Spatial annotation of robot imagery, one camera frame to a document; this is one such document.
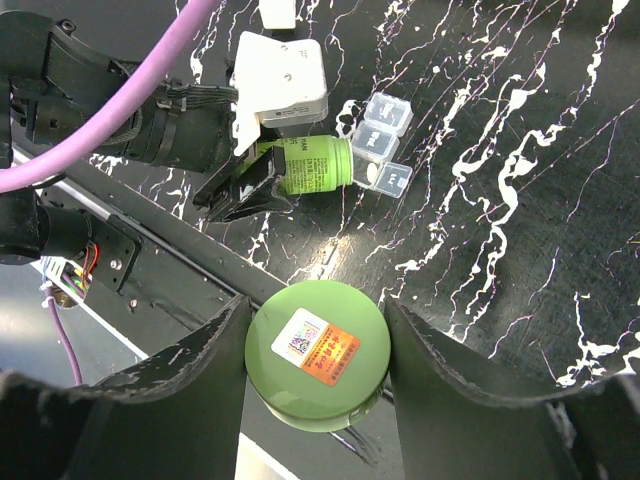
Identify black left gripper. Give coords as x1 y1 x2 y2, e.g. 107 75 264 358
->
119 82 293 223

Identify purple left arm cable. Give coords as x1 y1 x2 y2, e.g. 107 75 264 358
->
0 0 221 195

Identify green pill bottle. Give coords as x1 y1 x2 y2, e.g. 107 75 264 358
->
253 135 353 196

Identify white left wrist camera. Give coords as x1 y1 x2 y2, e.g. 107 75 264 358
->
232 31 329 157

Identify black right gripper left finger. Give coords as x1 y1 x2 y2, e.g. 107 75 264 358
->
1 296 250 479

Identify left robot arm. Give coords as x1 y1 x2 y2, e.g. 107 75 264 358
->
1 7 291 265

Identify green bottle cap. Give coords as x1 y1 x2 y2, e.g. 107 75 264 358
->
244 280 391 432

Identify white pills in organizer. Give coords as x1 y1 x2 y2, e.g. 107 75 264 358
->
366 162 379 184

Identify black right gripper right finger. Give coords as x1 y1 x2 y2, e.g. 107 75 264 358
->
384 300 639 479

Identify clear weekly pill organizer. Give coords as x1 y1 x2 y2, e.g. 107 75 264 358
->
351 92 413 199

